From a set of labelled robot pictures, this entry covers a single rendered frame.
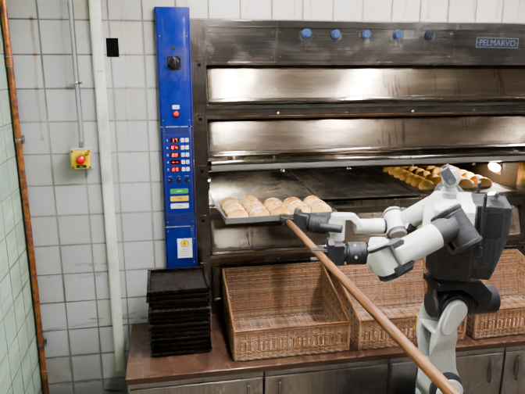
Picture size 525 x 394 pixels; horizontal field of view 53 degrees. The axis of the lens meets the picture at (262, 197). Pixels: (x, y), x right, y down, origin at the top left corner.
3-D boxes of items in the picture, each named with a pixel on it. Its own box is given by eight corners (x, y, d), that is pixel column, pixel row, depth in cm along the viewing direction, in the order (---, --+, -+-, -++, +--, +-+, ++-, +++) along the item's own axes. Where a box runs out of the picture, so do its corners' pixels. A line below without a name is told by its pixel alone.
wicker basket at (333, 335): (221, 315, 287) (219, 266, 280) (322, 306, 297) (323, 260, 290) (232, 363, 241) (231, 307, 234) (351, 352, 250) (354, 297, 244)
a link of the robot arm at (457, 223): (441, 257, 182) (472, 239, 185) (451, 251, 174) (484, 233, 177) (422, 227, 185) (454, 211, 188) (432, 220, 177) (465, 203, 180)
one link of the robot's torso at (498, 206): (495, 264, 219) (504, 180, 211) (505, 298, 188) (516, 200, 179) (420, 257, 228) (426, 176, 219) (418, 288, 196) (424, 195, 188)
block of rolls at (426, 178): (380, 171, 366) (380, 163, 365) (444, 169, 375) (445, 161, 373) (421, 191, 308) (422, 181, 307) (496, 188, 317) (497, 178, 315)
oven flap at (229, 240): (211, 255, 279) (209, 217, 281) (518, 236, 310) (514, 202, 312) (212, 254, 274) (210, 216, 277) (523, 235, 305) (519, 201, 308)
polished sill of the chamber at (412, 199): (208, 211, 280) (208, 204, 279) (516, 197, 311) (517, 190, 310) (209, 214, 274) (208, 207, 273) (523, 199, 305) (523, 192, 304)
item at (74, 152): (73, 167, 257) (71, 146, 254) (94, 166, 258) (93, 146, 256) (70, 170, 250) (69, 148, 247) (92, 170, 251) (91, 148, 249)
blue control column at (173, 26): (169, 281, 479) (158, 31, 428) (187, 280, 482) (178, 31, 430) (173, 416, 295) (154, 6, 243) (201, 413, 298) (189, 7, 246)
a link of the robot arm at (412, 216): (395, 220, 247) (436, 196, 234) (401, 244, 240) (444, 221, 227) (380, 212, 241) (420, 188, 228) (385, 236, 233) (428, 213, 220)
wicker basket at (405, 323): (326, 306, 297) (328, 260, 290) (420, 299, 307) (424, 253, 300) (357, 352, 250) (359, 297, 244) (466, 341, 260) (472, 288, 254)
